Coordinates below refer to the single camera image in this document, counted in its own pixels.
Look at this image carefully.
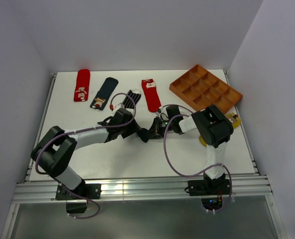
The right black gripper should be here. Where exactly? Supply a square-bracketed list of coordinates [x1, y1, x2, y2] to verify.
[144, 117, 174, 139]

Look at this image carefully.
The plain navy ankle sock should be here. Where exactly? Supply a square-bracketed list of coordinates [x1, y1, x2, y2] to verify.
[136, 128, 151, 143]

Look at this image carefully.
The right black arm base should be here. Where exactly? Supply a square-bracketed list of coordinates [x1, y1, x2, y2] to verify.
[184, 175, 232, 213]

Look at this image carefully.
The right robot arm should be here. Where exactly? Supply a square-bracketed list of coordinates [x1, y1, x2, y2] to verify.
[147, 104, 234, 194]

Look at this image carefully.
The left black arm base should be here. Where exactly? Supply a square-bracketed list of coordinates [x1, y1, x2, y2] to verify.
[55, 184, 101, 218]

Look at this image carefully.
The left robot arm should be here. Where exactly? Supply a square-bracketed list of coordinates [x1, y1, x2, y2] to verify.
[31, 109, 141, 199]

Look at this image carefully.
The black white striped sock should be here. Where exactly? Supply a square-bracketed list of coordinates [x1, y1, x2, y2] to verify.
[121, 89, 141, 110]

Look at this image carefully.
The navy sock with bear pattern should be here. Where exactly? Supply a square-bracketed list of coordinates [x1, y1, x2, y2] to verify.
[90, 77, 118, 111]

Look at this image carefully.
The red sock with santa pattern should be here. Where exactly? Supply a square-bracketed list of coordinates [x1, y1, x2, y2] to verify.
[141, 79, 161, 113]

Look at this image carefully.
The red sock with white figure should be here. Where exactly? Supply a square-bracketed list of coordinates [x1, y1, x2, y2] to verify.
[74, 69, 91, 102]

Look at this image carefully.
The orange compartment tray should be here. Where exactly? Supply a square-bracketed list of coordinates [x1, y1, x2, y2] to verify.
[169, 64, 243, 114]

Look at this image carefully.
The yellow sock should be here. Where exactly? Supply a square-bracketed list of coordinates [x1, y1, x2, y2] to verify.
[199, 113, 241, 147]

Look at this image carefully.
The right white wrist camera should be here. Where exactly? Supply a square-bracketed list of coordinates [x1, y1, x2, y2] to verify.
[156, 107, 163, 116]

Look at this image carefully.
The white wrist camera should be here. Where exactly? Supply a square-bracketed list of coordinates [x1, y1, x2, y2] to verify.
[109, 103, 124, 112]
[156, 107, 163, 116]

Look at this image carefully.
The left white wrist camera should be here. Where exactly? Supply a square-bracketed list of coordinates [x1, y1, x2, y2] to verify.
[109, 103, 124, 112]

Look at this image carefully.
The aluminium front rail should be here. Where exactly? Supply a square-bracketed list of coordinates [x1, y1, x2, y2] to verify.
[11, 175, 273, 204]

